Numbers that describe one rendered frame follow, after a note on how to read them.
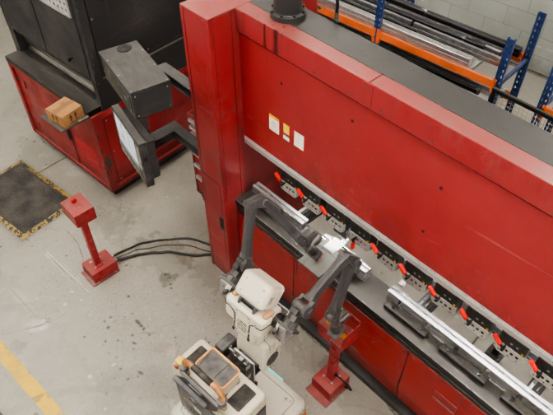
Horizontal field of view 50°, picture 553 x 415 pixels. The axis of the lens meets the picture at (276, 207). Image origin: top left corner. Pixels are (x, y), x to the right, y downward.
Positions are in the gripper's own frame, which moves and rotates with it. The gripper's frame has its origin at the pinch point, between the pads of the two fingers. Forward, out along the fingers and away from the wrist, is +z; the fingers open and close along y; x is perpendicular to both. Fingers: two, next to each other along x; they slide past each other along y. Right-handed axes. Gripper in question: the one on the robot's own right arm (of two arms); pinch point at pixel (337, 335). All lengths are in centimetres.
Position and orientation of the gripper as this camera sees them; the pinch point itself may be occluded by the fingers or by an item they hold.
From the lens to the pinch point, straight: 365.1
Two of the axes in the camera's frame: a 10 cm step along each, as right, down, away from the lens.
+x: -6.8, -5.4, 4.9
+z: 1.7, 5.4, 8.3
